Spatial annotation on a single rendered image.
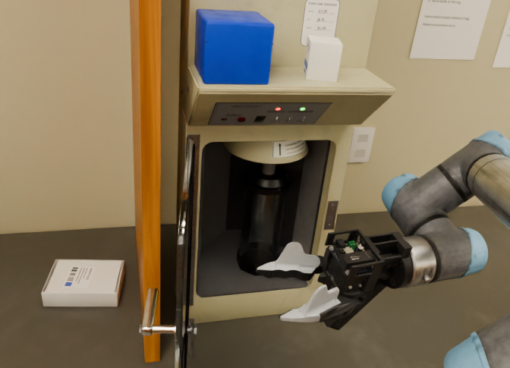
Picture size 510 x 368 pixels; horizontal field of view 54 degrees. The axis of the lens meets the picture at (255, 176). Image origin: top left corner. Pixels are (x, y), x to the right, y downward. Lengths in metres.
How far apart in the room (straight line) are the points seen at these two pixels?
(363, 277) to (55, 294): 0.70
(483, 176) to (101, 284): 0.81
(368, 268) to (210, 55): 0.37
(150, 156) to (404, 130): 0.96
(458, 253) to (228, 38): 0.47
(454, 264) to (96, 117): 0.91
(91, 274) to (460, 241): 0.79
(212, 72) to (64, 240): 0.80
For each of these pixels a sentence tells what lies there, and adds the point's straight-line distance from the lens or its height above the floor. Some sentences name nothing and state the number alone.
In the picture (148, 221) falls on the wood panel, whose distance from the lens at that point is 0.86.
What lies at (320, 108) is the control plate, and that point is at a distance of 0.84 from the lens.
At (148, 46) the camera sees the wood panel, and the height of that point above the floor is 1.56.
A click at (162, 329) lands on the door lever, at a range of 0.75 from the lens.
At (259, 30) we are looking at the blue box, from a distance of 0.74.
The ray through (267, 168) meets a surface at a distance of 1.05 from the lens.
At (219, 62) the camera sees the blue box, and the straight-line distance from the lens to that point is 0.74.
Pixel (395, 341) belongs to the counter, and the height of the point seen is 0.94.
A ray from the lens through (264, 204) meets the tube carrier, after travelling 1.05.
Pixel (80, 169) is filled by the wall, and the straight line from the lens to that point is 1.39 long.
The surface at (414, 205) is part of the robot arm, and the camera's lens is 0.86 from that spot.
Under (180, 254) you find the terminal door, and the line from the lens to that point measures 0.62.
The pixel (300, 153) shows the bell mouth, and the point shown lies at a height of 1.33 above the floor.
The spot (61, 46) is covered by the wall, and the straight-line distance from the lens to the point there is 1.28.
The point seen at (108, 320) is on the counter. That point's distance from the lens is 1.16.
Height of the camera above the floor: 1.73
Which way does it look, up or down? 27 degrees down
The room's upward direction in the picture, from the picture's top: 6 degrees clockwise
